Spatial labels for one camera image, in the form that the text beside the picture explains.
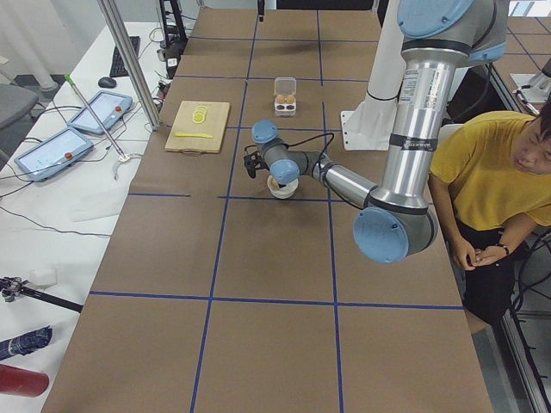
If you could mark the white bowl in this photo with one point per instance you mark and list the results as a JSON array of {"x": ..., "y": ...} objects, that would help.
[{"x": 285, "y": 191}]

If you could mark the clear plastic egg box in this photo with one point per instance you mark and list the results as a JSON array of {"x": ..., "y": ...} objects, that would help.
[{"x": 285, "y": 96}]

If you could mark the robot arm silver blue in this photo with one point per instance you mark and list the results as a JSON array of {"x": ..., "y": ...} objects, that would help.
[{"x": 422, "y": 45}]

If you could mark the white small box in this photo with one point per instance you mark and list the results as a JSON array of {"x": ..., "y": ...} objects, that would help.
[{"x": 43, "y": 277}]

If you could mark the wooden cutting board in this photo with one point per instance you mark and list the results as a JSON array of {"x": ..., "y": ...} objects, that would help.
[{"x": 215, "y": 124}]

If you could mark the yellow lemon slices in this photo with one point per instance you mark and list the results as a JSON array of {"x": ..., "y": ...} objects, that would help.
[{"x": 199, "y": 114}]

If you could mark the yellow plastic knife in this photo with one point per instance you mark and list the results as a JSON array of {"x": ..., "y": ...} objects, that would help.
[{"x": 194, "y": 135}]

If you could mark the metal rod with green tip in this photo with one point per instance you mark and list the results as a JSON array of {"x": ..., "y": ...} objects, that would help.
[{"x": 123, "y": 157}]

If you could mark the far teach pendant tablet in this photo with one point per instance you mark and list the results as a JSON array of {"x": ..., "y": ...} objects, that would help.
[{"x": 107, "y": 105}]

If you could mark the teach pendant tablet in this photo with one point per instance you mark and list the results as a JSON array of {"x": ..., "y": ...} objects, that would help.
[
  {"x": 107, "y": 105},
  {"x": 53, "y": 155}
]

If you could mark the black computer mouse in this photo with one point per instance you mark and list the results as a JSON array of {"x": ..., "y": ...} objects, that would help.
[{"x": 107, "y": 82}]

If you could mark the person in yellow shirt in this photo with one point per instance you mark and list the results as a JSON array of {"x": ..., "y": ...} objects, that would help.
[{"x": 490, "y": 185}]

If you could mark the near teach pendant tablet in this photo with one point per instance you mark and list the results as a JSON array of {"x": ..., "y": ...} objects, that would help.
[{"x": 53, "y": 155}]

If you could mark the black tripod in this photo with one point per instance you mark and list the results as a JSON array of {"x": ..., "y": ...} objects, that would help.
[{"x": 14, "y": 287}]

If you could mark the folded blue umbrella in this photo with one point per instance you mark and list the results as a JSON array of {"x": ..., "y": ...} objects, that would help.
[{"x": 27, "y": 343}]

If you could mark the red cylinder bottle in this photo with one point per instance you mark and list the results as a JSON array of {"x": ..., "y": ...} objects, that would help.
[{"x": 21, "y": 382}]

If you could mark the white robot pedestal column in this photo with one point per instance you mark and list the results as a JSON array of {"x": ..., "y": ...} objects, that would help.
[{"x": 368, "y": 127}]

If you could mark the aluminium frame post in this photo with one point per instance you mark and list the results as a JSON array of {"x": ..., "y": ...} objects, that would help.
[{"x": 118, "y": 30}]

